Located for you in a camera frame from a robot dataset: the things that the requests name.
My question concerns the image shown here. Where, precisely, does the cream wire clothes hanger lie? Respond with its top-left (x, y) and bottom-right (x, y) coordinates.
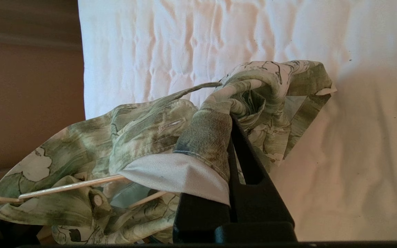
top-left (0, 174), bottom-right (168, 209)

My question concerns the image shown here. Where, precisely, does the green floral print shirt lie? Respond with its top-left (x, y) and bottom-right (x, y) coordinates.
top-left (0, 60), bottom-right (337, 245)

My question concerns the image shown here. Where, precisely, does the white sheeted bed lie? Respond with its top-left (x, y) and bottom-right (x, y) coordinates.
top-left (78, 0), bottom-right (397, 241)

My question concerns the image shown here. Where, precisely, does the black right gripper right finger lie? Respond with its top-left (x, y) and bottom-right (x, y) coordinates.
top-left (227, 115), bottom-right (295, 225)

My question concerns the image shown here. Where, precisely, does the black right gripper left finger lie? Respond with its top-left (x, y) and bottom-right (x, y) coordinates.
top-left (173, 193), bottom-right (232, 242)

